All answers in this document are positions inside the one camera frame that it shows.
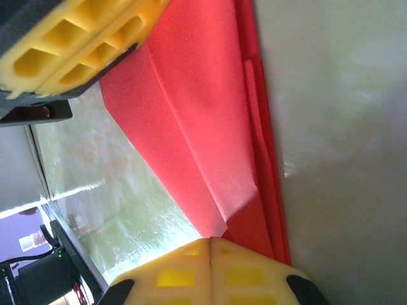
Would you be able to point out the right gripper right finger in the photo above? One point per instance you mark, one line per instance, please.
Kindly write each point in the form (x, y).
(254, 279)

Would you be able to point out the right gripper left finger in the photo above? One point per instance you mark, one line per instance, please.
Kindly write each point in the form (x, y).
(171, 279)

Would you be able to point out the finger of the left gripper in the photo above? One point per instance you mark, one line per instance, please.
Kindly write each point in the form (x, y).
(108, 54)
(63, 35)

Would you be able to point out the red paper sheet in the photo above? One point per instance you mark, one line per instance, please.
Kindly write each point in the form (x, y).
(206, 111)

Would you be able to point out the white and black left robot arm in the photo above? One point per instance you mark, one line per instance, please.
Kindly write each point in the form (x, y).
(38, 279)

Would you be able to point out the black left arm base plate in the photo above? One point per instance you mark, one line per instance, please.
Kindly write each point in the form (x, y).
(68, 241)

